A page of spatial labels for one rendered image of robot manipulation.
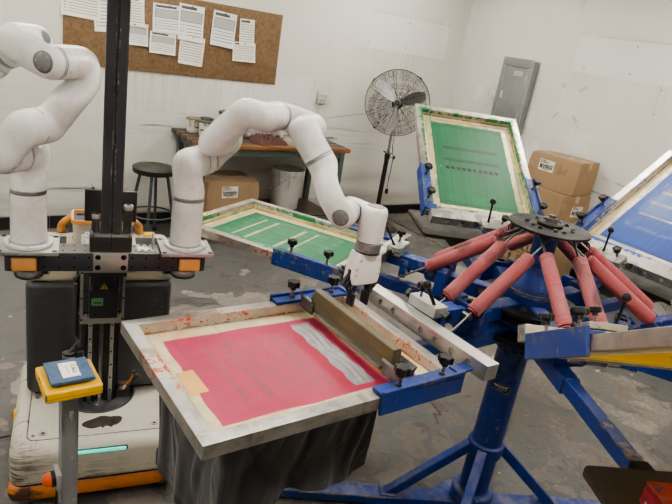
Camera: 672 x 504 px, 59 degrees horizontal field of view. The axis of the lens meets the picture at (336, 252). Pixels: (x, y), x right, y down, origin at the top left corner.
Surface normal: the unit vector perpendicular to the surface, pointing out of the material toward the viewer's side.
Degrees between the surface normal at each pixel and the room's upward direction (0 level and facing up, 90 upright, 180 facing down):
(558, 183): 90
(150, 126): 90
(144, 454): 90
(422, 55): 90
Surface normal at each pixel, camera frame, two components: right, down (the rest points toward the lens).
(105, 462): 0.37, 0.37
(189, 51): 0.57, 0.34
